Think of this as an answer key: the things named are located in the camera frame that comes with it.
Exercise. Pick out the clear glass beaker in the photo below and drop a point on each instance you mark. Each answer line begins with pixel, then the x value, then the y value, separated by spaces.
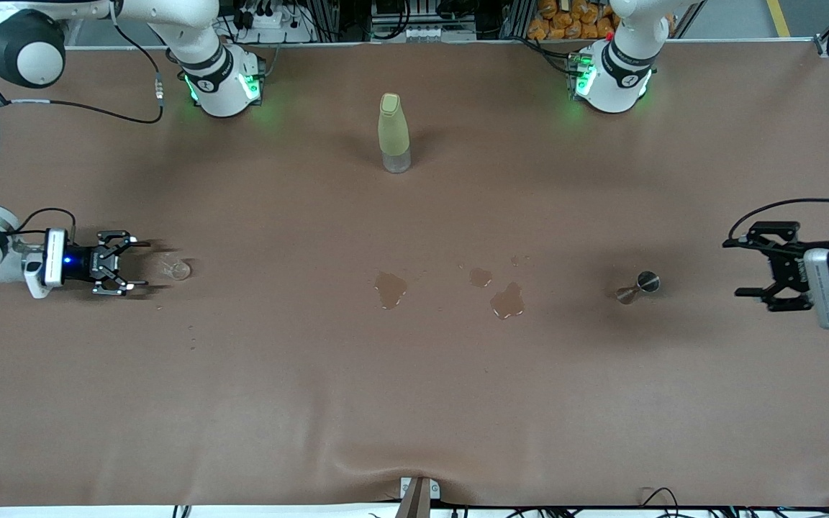
pixel 178 270

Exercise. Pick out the brown table mat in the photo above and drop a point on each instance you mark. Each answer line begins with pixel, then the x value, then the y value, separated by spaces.
pixel 314 396

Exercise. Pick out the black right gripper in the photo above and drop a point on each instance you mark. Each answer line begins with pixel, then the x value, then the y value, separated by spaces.
pixel 84 265

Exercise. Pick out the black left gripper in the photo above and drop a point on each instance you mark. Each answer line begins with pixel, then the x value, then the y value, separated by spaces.
pixel 788 269

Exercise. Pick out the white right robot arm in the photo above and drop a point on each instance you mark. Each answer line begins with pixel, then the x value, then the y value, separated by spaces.
pixel 224 93

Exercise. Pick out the white power strip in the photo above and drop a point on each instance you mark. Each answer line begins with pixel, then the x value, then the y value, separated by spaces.
pixel 270 21

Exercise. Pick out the metal jigger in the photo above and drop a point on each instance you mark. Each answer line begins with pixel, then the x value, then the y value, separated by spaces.
pixel 648 281

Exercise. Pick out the dark equipment rack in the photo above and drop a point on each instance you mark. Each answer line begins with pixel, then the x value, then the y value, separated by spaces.
pixel 422 14

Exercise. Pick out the green capped clear bottle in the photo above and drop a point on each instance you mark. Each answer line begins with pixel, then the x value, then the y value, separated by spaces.
pixel 393 133

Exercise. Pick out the metal table clamp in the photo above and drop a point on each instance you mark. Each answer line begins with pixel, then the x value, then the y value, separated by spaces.
pixel 414 500

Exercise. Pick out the small spilled liquid puddle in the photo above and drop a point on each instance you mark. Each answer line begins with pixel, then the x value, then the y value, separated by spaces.
pixel 481 277

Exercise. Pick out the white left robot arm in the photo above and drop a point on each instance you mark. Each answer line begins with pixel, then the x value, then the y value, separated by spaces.
pixel 616 79

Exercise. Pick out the orange snack bags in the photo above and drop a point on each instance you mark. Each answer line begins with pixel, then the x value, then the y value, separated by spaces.
pixel 565 18

